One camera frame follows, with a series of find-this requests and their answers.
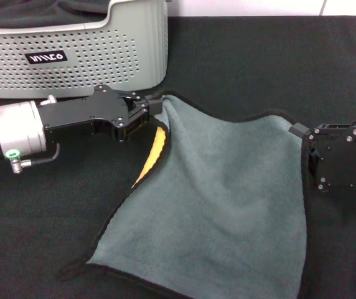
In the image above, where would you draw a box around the black tablecloth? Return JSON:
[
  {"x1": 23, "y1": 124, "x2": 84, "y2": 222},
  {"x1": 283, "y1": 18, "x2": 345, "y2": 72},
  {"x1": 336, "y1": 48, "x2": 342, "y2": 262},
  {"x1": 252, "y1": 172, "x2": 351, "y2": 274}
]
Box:
[{"x1": 0, "y1": 15, "x2": 356, "y2": 299}]

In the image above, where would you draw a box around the grey towel with black trim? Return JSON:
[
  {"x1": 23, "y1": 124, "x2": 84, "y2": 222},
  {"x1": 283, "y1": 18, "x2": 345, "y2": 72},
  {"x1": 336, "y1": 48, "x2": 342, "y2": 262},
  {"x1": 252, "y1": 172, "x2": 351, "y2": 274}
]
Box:
[{"x1": 58, "y1": 90, "x2": 311, "y2": 299}]

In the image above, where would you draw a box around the grey perforated storage box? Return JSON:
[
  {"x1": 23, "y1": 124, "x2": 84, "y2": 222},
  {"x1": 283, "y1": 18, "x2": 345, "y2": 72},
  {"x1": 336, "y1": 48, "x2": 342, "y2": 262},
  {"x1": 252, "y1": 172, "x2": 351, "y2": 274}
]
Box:
[{"x1": 0, "y1": 0, "x2": 169, "y2": 100}]

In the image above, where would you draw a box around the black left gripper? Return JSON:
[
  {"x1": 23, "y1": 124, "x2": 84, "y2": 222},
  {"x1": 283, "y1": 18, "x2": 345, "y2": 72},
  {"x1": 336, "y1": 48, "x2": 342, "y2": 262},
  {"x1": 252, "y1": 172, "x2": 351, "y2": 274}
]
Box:
[{"x1": 39, "y1": 84, "x2": 163, "y2": 143}]

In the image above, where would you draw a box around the left gripper cable silver plug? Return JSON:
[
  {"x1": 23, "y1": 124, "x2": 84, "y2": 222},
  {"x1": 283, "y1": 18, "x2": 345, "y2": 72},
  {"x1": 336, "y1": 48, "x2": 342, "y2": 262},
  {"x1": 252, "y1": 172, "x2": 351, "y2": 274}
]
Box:
[{"x1": 9, "y1": 95, "x2": 61, "y2": 175}]

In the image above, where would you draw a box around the dark folded cloth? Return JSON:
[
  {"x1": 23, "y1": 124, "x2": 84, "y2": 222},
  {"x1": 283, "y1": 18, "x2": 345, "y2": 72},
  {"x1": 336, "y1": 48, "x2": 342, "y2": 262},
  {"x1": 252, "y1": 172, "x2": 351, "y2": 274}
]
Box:
[{"x1": 0, "y1": 0, "x2": 110, "y2": 29}]

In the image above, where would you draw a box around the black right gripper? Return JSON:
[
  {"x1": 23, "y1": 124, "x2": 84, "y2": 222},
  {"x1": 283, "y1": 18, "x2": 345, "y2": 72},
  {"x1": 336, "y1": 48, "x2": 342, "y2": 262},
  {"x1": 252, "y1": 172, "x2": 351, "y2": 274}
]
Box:
[{"x1": 289, "y1": 121, "x2": 356, "y2": 194}]

